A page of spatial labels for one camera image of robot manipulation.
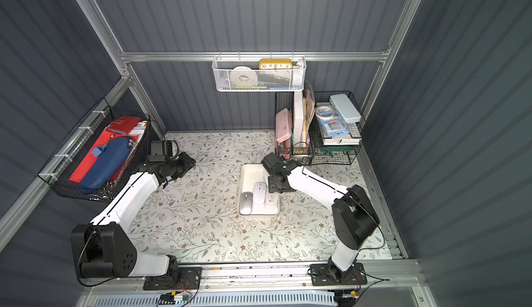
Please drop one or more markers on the blue packaged item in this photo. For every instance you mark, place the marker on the blue packaged item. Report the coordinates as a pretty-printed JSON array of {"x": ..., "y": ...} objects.
[{"x": 335, "y": 126}]

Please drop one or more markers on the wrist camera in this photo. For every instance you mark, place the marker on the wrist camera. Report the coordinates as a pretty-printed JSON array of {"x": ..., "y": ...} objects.
[
  {"x": 163, "y": 151},
  {"x": 273, "y": 164}
]

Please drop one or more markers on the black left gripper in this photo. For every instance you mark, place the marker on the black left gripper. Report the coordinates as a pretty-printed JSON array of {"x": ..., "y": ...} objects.
[{"x": 180, "y": 164}]

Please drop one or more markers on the clear tape roll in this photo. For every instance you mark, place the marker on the clear tape roll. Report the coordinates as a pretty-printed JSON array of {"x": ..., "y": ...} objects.
[{"x": 324, "y": 112}]

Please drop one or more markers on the pink pencil case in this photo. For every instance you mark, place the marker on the pink pencil case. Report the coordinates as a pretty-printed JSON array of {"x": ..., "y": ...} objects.
[{"x": 283, "y": 126}]

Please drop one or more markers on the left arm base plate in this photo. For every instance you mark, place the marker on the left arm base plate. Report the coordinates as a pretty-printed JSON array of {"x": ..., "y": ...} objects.
[{"x": 187, "y": 278}]

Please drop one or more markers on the white pencil case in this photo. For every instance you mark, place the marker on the white pencil case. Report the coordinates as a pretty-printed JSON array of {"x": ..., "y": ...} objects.
[{"x": 346, "y": 108}]

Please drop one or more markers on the black wire desk organizer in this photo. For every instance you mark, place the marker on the black wire desk organizer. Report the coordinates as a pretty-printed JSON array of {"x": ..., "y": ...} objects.
[{"x": 314, "y": 151}]

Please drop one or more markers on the white upright box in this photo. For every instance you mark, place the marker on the white upright box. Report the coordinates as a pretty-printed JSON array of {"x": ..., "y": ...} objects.
[{"x": 298, "y": 118}]

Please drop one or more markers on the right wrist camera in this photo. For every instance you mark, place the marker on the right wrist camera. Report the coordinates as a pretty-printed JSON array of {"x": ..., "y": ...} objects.
[{"x": 273, "y": 164}]

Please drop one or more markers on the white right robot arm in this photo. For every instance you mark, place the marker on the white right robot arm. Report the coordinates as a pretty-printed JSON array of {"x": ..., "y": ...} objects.
[{"x": 353, "y": 213}]

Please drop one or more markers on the white storage tray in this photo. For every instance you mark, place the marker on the white storage tray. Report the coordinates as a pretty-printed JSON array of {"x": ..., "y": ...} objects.
[{"x": 250, "y": 174}]

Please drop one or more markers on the black wire wall basket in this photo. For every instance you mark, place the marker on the black wire wall basket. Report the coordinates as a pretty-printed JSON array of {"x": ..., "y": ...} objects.
[{"x": 57, "y": 172}]

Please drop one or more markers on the blue zip pouch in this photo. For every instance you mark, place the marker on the blue zip pouch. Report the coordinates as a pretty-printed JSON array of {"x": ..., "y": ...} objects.
[{"x": 107, "y": 163}]

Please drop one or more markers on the white mouse with logo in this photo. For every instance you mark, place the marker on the white mouse with logo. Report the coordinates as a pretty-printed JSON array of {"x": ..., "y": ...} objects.
[{"x": 271, "y": 200}]

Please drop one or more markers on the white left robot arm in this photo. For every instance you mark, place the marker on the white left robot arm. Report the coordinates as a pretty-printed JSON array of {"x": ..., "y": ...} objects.
[{"x": 102, "y": 248}]

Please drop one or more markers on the silver grey mouse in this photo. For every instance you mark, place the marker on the silver grey mouse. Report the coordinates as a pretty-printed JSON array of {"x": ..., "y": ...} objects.
[{"x": 245, "y": 204}]

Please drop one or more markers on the small green circuit board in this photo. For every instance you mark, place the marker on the small green circuit board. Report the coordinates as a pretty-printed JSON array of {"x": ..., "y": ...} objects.
[{"x": 174, "y": 299}]

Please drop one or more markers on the white tape roll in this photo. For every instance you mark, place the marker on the white tape roll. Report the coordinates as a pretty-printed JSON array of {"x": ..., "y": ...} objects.
[{"x": 243, "y": 77}]

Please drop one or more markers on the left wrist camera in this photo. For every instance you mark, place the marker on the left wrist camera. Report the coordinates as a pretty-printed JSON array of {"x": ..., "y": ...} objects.
[{"x": 163, "y": 151}]

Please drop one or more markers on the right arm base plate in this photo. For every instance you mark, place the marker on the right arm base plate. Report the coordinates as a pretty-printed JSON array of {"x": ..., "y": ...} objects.
[{"x": 327, "y": 275}]

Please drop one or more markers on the yellow clock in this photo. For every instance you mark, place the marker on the yellow clock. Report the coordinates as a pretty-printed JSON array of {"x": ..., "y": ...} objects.
[{"x": 275, "y": 64}]

